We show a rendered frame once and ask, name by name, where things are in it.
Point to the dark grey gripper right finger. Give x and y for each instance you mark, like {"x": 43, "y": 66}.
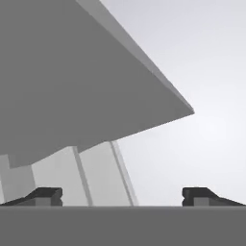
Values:
{"x": 198, "y": 193}

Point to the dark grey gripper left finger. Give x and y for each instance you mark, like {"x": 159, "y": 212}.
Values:
{"x": 44, "y": 194}

